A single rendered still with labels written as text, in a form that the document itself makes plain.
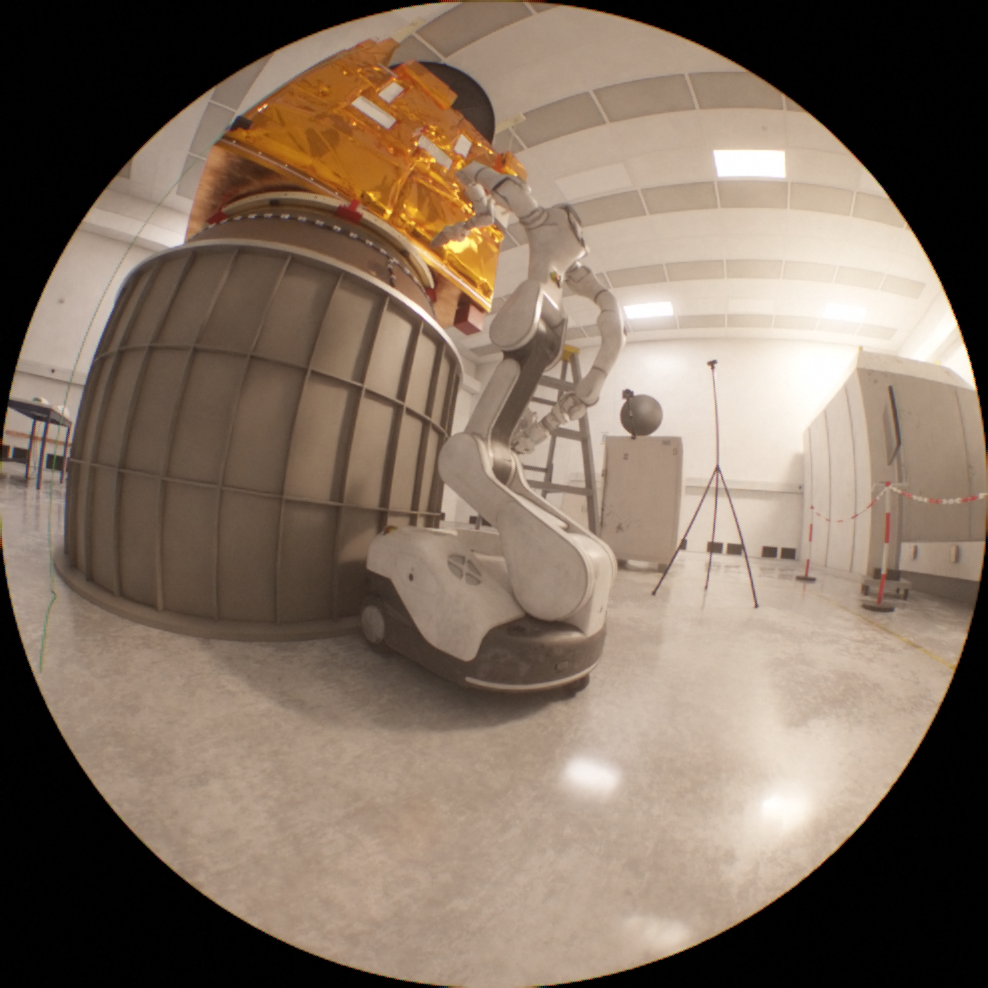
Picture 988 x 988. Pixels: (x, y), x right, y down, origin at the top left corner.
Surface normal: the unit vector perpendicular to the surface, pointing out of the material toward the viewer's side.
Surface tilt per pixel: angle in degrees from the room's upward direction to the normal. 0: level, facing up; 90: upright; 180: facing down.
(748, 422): 90
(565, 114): 180
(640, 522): 90
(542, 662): 91
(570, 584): 90
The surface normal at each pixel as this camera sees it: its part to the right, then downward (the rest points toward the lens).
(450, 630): -0.58, -0.12
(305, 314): 0.66, 0.03
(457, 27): -0.11, 0.99
